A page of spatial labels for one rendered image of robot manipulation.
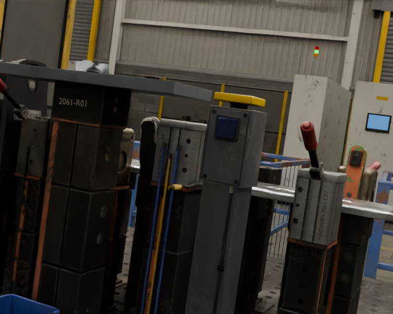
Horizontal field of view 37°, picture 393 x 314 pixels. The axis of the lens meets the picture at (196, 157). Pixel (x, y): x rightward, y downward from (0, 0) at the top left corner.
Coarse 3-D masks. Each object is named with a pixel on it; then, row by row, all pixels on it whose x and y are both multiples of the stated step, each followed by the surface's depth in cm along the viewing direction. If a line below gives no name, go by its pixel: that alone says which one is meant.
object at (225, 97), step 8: (216, 96) 85; (224, 96) 85; (232, 96) 84; (240, 96) 84; (248, 96) 83; (232, 104) 86; (240, 104) 86; (248, 104) 84; (256, 104) 85; (264, 104) 88
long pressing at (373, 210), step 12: (132, 168) 123; (252, 192) 112; (264, 192) 110; (276, 192) 110; (288, 192) 115; (348, 204) 105; (360, 204) 111; (372, 204) 114; (384, 204) 117; (372, 216) 102; (384, 216) 102
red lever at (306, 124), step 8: (304, 128) 84; (312, 128) 84; (304, 136) 85; (312, 136) 85; (304, 144) 87; (312, 144) 87; (312, 152) 90; (312, 160) 92; (312, 168) 93; (320, 168) 93; (312, 176) 94; (320, 176) 94
